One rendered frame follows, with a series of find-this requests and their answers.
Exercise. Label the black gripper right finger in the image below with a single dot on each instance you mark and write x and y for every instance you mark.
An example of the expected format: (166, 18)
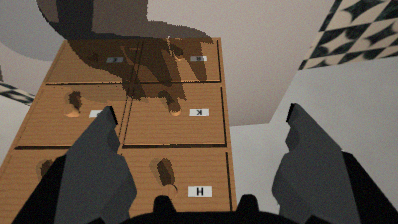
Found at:
(317, 182)

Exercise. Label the brown wooden chest of drawers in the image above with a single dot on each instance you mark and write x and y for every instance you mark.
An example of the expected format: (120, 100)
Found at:
(16, 149)

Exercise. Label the brown wooden drawer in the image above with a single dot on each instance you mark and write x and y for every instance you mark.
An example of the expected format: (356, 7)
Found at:
(194, 61)
(48, 128)
(23, 172)
(109, 62)
(194, 181)
(176, 117)

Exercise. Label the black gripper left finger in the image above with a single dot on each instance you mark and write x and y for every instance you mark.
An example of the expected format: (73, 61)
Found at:
(89, 184)

